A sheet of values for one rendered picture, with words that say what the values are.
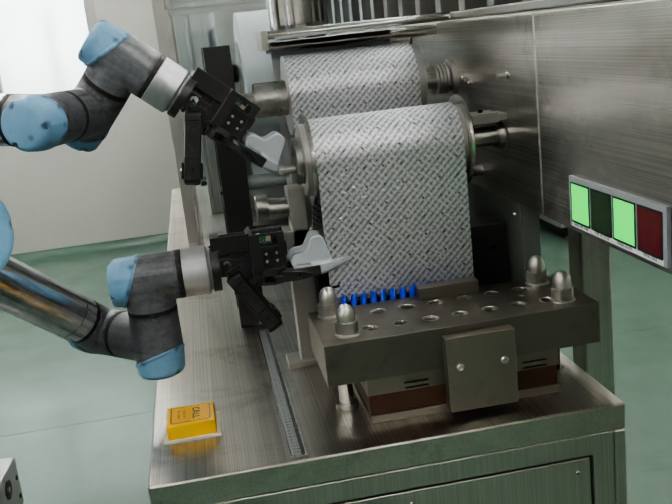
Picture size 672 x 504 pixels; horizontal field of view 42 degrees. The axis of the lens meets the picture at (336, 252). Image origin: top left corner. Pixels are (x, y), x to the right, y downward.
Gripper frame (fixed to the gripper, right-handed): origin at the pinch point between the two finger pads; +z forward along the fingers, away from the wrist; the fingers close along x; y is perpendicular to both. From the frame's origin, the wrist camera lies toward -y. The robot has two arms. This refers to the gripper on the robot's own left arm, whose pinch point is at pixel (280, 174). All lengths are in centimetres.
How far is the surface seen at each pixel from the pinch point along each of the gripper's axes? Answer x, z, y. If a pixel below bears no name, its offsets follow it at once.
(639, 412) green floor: 131, 180, -11
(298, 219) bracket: 0.3, 6.5, -4.6
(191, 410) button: -15.7, 5.0, -35.7
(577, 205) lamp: -30.3, 30.7, 19.4
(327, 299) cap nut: -15.1, 13.4, -11.1
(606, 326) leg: 6, 68, 8
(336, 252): -7.0, 12.9, -5.2
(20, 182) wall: 550, -68, -142
